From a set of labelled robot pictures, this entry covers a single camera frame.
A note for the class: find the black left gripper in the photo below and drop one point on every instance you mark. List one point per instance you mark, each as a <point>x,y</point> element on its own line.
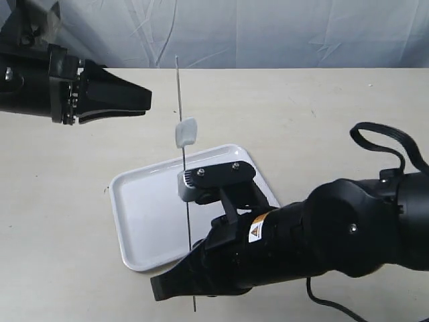
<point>101,95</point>

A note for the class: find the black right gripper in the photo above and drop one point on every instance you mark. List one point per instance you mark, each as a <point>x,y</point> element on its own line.
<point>268,248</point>

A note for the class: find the thin metal skewer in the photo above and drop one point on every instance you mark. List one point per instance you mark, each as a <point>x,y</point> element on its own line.
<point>180,94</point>

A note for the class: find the white marshmallow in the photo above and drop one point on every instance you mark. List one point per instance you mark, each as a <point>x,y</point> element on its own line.
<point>186,132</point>

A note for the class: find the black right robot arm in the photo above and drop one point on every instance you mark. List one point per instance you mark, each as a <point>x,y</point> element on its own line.
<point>349,226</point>

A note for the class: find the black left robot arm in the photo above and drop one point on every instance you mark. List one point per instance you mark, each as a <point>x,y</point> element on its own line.
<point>24,81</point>

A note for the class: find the white plastic tray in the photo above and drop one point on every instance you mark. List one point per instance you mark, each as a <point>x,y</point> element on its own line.
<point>154,226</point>

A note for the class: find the white backdrop curtain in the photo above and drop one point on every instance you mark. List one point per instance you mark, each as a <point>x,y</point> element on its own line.
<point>242,34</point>

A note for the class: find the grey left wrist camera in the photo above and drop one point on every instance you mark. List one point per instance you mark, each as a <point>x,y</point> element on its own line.
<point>41,21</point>

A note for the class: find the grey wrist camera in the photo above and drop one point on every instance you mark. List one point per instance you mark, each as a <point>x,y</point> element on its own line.
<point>41,21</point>
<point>231,183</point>

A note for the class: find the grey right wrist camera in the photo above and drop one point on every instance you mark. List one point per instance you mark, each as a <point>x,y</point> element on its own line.
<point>231,183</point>

